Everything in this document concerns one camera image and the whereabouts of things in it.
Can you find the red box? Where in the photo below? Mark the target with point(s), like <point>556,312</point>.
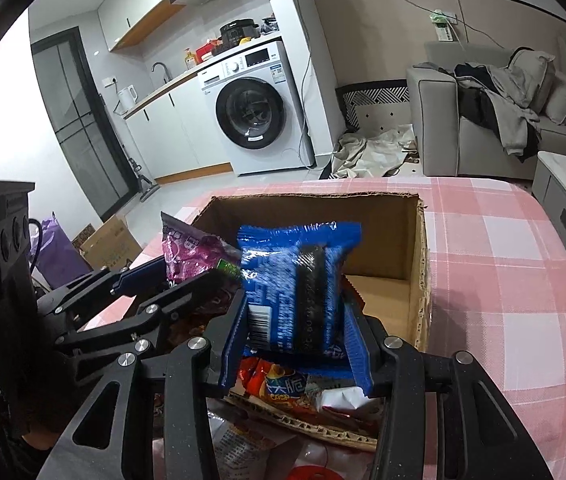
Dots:
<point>208,50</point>

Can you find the white electric kettle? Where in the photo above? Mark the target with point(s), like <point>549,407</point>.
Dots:
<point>126,100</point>

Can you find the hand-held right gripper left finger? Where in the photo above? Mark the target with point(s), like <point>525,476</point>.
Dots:
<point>235,340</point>

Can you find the purple snack packet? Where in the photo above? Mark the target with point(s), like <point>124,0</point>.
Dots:
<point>193,250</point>

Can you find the beige cloth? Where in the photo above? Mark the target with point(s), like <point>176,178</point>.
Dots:
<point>373,152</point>

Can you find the clear biscuit packet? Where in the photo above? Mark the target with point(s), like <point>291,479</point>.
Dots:
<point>243,450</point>

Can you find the brown cardboard box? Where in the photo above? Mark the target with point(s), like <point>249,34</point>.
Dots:
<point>388,260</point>

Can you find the black pressure cooker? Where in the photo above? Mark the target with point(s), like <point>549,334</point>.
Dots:
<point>238,34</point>

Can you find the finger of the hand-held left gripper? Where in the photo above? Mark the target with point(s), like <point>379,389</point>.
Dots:
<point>138,276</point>
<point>188,300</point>

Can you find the yellow bottle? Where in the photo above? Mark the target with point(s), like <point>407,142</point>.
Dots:
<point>191,60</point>

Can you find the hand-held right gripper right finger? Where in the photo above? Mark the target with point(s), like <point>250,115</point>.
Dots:
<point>358,350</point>

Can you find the pile of dark clothes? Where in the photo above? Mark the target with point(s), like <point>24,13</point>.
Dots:
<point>493,105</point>

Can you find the upright vacuum cleaner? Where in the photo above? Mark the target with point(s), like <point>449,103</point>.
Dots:
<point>140,180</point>

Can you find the grey sofa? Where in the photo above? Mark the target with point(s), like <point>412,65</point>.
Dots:
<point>433,125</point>

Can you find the red corn chips packet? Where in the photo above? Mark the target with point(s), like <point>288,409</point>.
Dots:
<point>275,382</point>

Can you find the cardboard box with cat print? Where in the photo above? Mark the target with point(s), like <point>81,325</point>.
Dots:
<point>110,242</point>

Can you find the white power strip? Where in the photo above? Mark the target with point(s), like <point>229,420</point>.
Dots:
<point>444,26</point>

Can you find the blue cookie packet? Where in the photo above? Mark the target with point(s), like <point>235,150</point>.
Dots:
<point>298,285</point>

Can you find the purple plastic bag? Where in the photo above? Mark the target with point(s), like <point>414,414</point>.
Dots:
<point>58,255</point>

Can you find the white wall cabinet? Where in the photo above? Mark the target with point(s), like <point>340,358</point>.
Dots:
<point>138,5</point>

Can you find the dark glass door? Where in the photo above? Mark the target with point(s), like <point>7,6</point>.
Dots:
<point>83,120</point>

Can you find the white washing machine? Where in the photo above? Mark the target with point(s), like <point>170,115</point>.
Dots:
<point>253,110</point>

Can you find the white kitchen base cabinet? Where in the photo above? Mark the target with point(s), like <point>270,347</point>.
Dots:
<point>173,130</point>

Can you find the kitchen faucet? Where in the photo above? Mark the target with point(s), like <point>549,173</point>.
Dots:
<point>162,71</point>

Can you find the black white patterned board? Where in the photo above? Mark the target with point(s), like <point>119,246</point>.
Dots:
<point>378,102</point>

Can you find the pink plaid tablecloth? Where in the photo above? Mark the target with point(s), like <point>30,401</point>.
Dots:
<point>503,285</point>

